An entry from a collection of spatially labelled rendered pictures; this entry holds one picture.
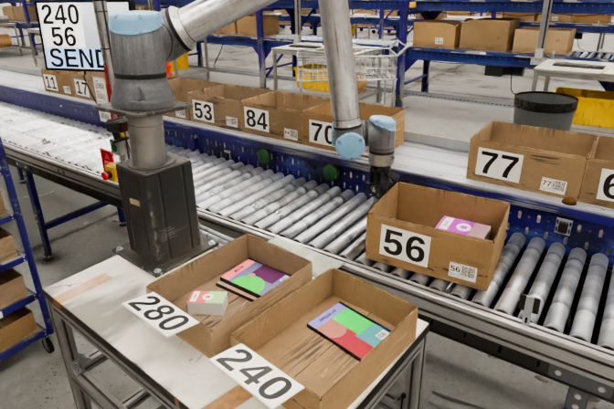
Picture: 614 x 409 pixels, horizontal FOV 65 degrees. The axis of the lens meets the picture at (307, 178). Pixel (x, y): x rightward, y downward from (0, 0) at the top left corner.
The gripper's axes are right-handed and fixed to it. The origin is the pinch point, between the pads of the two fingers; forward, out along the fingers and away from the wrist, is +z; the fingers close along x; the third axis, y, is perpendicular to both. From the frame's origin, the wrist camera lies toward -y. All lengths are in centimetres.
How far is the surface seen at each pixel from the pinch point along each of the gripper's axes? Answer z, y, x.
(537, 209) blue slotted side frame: -5, -23, 49
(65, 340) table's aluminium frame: 24, 94, -63
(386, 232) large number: -6.6, 24.0, 13.8
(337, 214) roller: 5.9, 1.3, -18.6
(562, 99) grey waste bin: 23, -329, 13
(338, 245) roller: 5.7, 21.3, -5.8
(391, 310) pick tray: 0, 50, 29
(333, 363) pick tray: 4, 72, 24
